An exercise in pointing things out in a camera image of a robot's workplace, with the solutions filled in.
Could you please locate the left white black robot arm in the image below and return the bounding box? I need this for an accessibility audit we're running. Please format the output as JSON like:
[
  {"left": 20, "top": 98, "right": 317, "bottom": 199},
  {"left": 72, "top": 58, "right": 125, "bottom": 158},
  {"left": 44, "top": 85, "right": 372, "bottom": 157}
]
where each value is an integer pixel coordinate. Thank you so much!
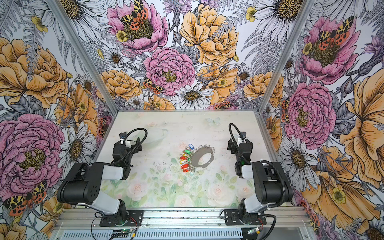
[{"left": 57, "top": 128, "right": 148, "bottom": 227}]

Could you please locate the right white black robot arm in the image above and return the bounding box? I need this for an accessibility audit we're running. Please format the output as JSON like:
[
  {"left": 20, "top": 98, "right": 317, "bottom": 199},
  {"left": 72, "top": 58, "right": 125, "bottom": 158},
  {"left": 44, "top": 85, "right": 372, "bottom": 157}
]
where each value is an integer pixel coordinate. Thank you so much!
[{"left": 224, "top": 123, "right": 293, "bottom": 226}]

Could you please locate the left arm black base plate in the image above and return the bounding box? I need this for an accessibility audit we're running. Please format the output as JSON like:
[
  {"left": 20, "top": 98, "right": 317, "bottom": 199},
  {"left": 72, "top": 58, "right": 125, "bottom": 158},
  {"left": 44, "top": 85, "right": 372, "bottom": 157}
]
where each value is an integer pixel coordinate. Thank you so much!
[{"left": 100, "top": 210, "right": 145, "bottom": 227}]

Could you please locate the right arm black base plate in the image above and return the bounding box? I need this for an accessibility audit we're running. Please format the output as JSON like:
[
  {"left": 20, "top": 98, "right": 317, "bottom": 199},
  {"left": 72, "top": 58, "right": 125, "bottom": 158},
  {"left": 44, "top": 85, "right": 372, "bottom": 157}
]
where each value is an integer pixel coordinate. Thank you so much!
[{"left": 220, "top": 209, "right": 267, "bottom": 226}]

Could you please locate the aluminium front rail frame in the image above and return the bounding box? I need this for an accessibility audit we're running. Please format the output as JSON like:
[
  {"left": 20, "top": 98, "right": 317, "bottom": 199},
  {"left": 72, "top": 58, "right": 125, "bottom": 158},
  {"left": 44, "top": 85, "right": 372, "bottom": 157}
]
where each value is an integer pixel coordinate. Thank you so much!
[{"left": 50, "top": 206, "right": 316, "bottom": 240}]

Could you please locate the left aluminium corner post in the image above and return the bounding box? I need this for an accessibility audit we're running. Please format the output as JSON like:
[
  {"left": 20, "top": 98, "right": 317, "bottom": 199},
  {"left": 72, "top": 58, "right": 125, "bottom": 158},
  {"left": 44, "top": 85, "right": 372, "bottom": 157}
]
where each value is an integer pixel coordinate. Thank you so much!
[{"left": 47, "top": 1, "right": 119, "bottom": 117}]

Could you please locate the aluminium corner post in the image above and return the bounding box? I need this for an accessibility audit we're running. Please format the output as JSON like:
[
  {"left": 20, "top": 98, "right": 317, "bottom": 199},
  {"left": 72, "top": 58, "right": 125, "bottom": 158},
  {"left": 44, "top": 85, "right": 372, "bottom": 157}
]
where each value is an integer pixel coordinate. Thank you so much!
[
  {"left": 47, "top": 1, "right": 119, "bottom": 117},
  {"left": 257, "top": 0, "right": 315, "bottom": 114}
]

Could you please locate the right aluminium corner post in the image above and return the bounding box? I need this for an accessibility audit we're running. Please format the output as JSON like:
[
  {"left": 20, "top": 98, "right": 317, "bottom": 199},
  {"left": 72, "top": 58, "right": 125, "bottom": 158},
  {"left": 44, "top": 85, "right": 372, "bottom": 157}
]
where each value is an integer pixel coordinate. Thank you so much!
[{"left": 257, "top": 0, "right": 315, "bottom": 114}]

